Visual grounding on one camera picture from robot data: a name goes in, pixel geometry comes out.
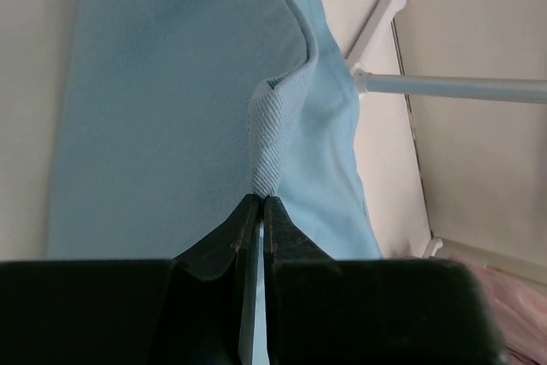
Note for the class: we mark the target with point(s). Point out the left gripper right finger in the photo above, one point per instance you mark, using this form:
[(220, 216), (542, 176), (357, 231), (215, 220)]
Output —
[(388, 311)]

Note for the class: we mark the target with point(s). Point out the white metal clothes rack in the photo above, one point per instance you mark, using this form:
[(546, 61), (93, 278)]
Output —
[(501, 90)]

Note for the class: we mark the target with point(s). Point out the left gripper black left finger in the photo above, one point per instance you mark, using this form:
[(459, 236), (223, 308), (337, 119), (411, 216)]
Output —
[(197, 308)]

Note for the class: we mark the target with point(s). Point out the pink garment on hanger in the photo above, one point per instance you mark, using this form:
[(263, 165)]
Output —
[(520, 312)]

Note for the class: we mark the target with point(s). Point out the light blue trousers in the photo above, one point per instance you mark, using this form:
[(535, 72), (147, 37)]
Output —
[(175, 110)]

